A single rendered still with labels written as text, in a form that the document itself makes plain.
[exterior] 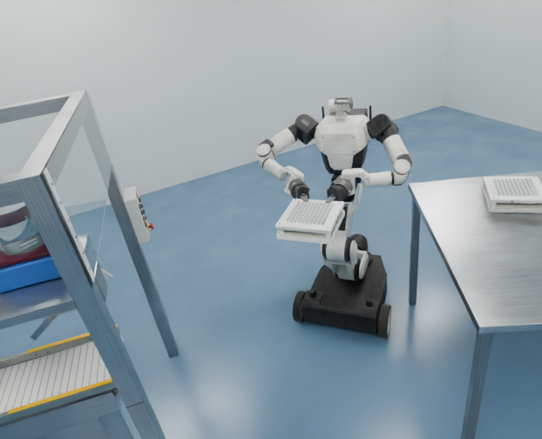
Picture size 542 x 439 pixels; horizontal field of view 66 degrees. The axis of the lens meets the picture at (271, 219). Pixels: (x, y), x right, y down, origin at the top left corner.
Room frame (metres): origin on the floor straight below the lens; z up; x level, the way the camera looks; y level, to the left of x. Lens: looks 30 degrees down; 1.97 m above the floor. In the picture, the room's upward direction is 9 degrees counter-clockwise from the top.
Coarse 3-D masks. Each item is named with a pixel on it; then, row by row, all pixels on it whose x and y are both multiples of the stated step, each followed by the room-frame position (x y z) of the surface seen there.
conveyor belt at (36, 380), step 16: (64, 352) 1.21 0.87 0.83; (80, 352) 1.20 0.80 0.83; (96, 352) 1.18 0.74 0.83; (16, 368) 1.16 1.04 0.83; (32, 368) 1.15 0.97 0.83; (48, 368) 1.14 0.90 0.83; (64, 368) 1.12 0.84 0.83; (80, 368) 1.11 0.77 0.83; (96, 368) 1.10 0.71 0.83; (0, 384) 1.10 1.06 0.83; (16, 384) 1.09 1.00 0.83; (32, 384) 1.07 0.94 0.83; (48, 384) 1.06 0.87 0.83; (64, 384) 1.05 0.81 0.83; (80, 384) 1.04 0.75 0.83; (0, 400) 1.03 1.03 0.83; (16, 400) 1.02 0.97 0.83; (32, 400) 1.00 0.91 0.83
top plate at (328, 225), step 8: (296, 200) 1.74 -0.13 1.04; (312, 200) 1.71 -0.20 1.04; (320, 200) 1.70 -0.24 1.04; (288, 208) 1.67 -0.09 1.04; (304, 208) 1.65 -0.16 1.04; (328, 208) 1.61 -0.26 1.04; (336, 208) 1.60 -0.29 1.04; (320, 216) 1.56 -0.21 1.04; (328, 216) 1.55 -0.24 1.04; (336, 216) 1.54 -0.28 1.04; (280, 224) 1.55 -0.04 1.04; (288, 224) 1.54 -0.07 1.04; (296, 224) 1.53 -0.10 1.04; (304, 224) 1.52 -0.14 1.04; (312, 224) 1.51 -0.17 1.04; (320, 224) 1.50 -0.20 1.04; (328, 224) 1.49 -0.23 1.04; (312, 232) 1.47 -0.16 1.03; (320, 232) 1.46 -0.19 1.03; (328, 232) 1.44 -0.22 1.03
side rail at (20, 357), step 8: (88, 336) 1.24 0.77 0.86; (64, 344) 1.22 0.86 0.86; (72, 344) 1.23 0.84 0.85; (80, 344) 1.23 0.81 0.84; (24, 352) 1.21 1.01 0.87; (32, 352) 1.20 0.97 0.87; (40, 352) 1.20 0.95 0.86; (0, 360) 1.18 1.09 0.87; (8, 360) 1.18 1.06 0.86; (16, 360) 1.19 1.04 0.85; (24, 360) 1.19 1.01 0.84
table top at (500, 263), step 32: (416, 192) 1.96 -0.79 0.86; (448, 192) 1.90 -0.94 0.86; (480, 192) 1.85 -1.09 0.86; (448, 224) 1.62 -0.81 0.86; (480, 224) 1.57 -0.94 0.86; (512, 224) 1.53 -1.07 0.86; (448, 256) 1.38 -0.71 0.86; (480, 256) 1.35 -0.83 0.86; (512, 256) 1.32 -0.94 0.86; (480, 288) 1.17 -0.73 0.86; (512, 288) 1.14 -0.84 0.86; (480, 320) 1.02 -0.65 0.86; (512, 320) 0.99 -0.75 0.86
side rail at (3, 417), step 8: (112, 384) 0.99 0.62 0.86; (80, 392) 0.97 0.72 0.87; (88, 392) 0.98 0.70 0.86; (96, 392) 0.98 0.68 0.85; (56, 400) 0.96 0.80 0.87; (64, 400) 0.96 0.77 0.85; (72, 400) 0.97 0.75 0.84; (32, 408) 0.94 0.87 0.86; (40, 408) 0.95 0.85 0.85; (48, 408) 0.95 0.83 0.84; (0, 416) 0.93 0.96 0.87; (8, 416) 0.93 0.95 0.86; (16, 416) 0.93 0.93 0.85
